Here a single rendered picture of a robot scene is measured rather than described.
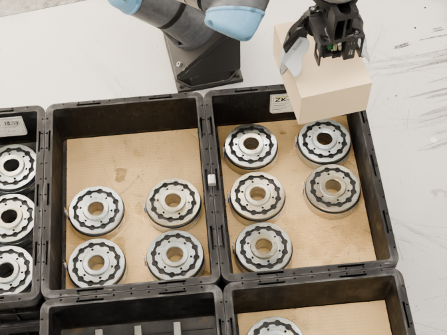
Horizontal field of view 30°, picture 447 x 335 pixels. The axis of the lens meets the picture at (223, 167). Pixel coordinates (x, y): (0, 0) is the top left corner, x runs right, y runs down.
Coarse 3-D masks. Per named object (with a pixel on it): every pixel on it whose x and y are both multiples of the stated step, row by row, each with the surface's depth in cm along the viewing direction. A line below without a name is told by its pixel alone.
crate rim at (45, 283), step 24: (144, 96) 159; (168, 96) 159; (192, 96) 158; (48, 120) 156; (48, 144) 153; (48, 168) 151; (48, 192) 150; (48, 216) 145; (48, 240) 143; (216, 240) 142; (48, 264) 140; (216, 264) 140; (48, 288) 138; (72, 288) 138; (96, 288) 138; (120, 288) 138; (144, 288) 138
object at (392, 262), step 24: (216, 96) 159; (360, 120) 155; (216, 144) 153; (216, 168) 150; (216, 192) 147; (216, 216) 145; (384, 216) 145; (336, 264) 139; (360, 264) 139; (384, 264) 139
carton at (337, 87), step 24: (288, 24) 142; (312, 48) 139; (288, 72) 140; (312, 72) 137; (336, 72) 137; (360, 72) 137; (312, 96) 135; (336, 96) 136; (360, 96) 138; (312, 120) 140
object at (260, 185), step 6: (252, 186) 155; (258, 186) 155; (264, 186) 155; (246, 192) 154; (270, 192) 154; (246, 198) 154; (264, 198) 154; (252, 204) 153; (258, 204) 153; (264, 204) 153
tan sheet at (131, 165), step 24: (72, 144) 165; (96, 144) 165; (120, 144) 165; (144, 144) 165; (168, 144) 165; (192, 144) 165; (72, 168) 162; (96, 168) 162; (120, 168) 162; (144, 168) 162; (168, 168) 162; (192, 168) 162; (72, 192) 159; (120, 192) 159; (144, 192) 159; (144, 216) 156; (72, 240) 154; (120, 240) 154; (144, 240) 154
